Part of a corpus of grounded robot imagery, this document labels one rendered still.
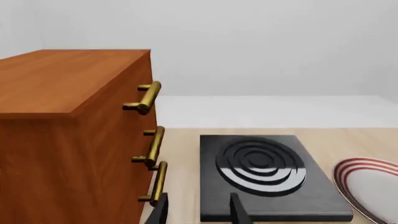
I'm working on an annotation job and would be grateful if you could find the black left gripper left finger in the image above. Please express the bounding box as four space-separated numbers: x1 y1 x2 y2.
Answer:
145 192 169 224

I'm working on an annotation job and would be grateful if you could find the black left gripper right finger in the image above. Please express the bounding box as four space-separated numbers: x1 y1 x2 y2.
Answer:
229 192 251 224

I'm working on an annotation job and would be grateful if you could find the flat black stove plate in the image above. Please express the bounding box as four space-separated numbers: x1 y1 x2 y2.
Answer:
199 134 354 223

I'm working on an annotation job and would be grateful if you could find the white plate with red rings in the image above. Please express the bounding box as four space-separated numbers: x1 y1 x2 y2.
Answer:
331 157 398 224

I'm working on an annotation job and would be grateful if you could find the wooden cabinet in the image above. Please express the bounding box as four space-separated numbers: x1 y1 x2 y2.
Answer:
0 49 160 224

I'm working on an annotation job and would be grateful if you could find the brass drawer handle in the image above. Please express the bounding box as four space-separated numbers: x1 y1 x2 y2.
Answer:
131 125 166 168
137 161 169 207
122 80 162 116

